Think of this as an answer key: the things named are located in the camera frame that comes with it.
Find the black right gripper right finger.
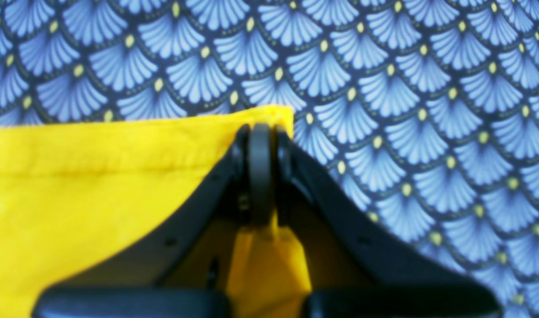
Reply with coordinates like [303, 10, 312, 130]
[276, 128, 503, 318]

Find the blue fan-patterned tablecloth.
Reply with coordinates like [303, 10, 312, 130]
[0, 0, 539, 318]

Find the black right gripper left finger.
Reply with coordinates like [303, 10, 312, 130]
[31, 124, 272, 318]

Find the yellow T-shirt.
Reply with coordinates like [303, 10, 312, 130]
[0, 105, 294, 318]

